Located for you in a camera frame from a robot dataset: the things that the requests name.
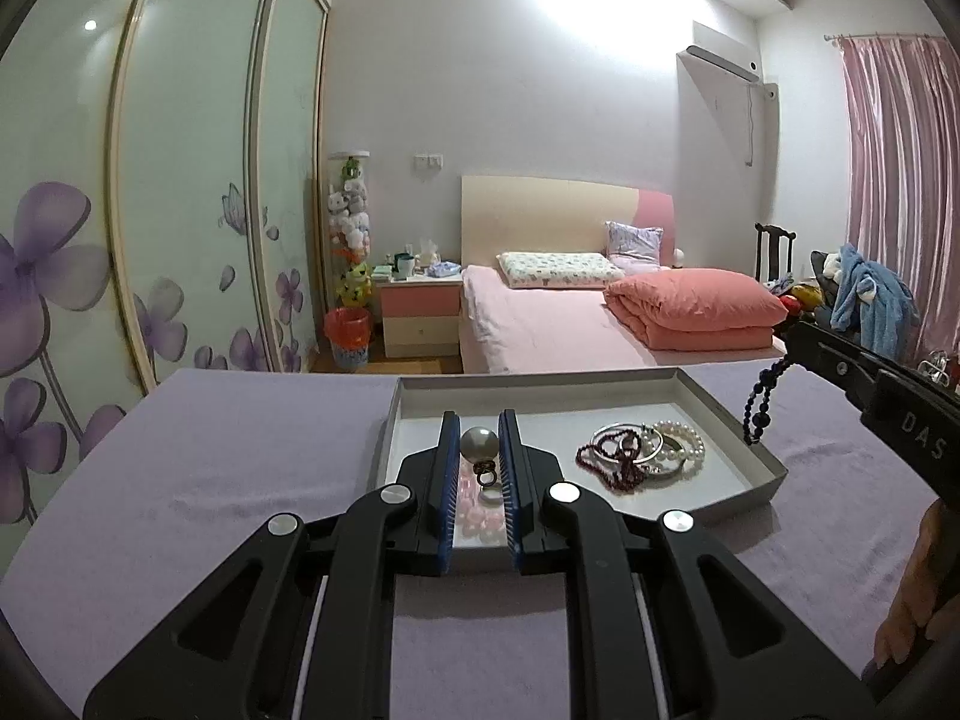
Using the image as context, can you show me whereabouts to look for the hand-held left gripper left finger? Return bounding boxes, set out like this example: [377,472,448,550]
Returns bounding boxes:
[82,411,461,720]

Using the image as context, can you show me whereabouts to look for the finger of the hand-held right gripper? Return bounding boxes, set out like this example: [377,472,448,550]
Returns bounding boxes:
[784,321,887,410]

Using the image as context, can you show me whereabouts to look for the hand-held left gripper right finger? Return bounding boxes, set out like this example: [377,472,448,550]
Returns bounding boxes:
[499,409,878,720]

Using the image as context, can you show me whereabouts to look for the large pink bead bracelet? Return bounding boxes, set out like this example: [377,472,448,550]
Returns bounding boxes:
[457,457,511,545]

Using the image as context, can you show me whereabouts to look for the large pearl ring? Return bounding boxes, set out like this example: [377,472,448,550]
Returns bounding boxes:
[460,426,502,488]

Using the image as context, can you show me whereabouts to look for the grey cardboard tray box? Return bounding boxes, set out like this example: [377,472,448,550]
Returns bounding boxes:
[373,367,788,552]

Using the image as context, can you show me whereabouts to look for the dark blue bead bracelet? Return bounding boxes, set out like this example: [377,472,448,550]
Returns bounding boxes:
[742,358,796,445]

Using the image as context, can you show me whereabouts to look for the dark red bead necklace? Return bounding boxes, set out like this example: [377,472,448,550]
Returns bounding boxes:
[576,424,653,494]

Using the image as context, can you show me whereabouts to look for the white pearl bracelet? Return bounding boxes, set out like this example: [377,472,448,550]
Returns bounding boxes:
[652,420,707,479]

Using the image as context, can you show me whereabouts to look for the person's right hand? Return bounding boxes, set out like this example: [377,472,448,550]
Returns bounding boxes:
[874,499,960,683]

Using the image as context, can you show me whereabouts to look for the black office chair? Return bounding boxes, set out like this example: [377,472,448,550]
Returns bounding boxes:
[810,251,848,331]

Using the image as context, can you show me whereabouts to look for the red and yellow toys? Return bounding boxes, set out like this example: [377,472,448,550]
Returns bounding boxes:
[765,277,826,316]

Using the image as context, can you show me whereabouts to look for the blue fleece garment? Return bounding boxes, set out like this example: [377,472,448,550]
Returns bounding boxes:
[829,244,922,361]

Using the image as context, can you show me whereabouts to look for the thin silver bangle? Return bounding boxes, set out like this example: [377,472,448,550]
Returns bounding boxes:
[592,422,665,466]

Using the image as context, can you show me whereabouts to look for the dark wooden chair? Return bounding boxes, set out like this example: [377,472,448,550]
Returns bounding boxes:
[754,223,797,290]

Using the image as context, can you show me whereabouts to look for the folded coral quilt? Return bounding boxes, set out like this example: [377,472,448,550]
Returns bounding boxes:
[604,268,790,352]

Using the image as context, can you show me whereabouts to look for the bed with pink sheet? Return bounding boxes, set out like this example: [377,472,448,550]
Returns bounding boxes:
[459,264,788,376]

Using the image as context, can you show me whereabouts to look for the pink and beige nightstand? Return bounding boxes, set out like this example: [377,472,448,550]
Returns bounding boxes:
[375,274,464,359]

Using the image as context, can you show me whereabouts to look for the pink curtain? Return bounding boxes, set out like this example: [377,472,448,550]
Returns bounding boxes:
[836,34,960,368]

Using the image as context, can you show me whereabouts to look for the red trash bin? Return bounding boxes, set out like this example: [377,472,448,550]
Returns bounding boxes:
[324,307,372,370]

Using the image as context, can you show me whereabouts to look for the long patterned pillow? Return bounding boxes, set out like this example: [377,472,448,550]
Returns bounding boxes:
[496,250,627,291]

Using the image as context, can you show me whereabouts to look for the small purple pillow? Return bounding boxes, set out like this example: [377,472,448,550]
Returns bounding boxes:
[604,221,665,271]

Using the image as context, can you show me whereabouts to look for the white air conditioner pipe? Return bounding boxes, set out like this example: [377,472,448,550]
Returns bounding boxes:
[742,82,777,166]

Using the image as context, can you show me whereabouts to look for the purple tablecloth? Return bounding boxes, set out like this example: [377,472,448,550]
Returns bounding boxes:
[0,364,960,720]

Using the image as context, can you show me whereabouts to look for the beige and pink headboard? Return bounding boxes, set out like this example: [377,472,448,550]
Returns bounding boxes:
[460,175,676,275]

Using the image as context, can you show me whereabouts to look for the clear tube of plush toys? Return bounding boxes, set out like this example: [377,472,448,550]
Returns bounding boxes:
[326,150,374,310]

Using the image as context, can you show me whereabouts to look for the white air conditioner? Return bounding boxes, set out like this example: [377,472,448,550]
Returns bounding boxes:
[675,21,766,87]

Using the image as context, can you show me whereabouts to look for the curtain rod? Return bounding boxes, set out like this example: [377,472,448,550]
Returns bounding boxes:
[823,31,953,43]

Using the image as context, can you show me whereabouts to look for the floral sliding door wardrobe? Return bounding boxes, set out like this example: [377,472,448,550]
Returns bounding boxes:
[0,0,331,526]

